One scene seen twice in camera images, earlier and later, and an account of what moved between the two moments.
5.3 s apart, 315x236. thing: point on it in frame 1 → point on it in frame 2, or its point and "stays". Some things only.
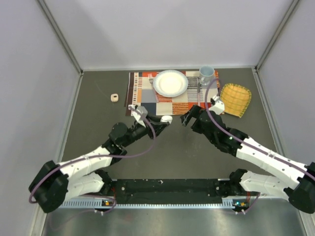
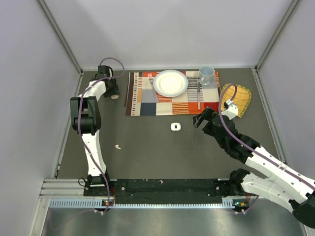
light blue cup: [206, 73] stays
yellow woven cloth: [236, 99] stays
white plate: [170, 83] stays
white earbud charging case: [166, 118] → [175, 127]
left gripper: [154, 130] → [115, 90]
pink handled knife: [199, 94] stays
